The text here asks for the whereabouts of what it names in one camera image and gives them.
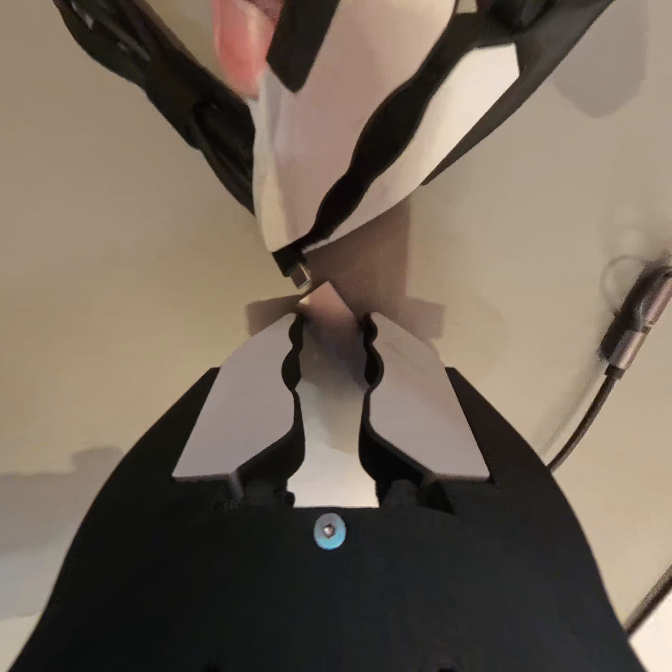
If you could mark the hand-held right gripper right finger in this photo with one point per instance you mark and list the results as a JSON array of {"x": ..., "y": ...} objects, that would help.
[{"x": 420, "y": 414}]

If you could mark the person's left hand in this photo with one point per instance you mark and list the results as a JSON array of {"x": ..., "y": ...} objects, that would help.
[{"x": 241, "y": 47}]

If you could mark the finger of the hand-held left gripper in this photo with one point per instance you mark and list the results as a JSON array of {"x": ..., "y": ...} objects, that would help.
[
  {"x": 446, "y": 131},
  {"x": 304, "y": 157}
]

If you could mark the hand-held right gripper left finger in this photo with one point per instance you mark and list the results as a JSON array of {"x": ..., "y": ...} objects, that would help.
[{"x": 246, "y": 409}]

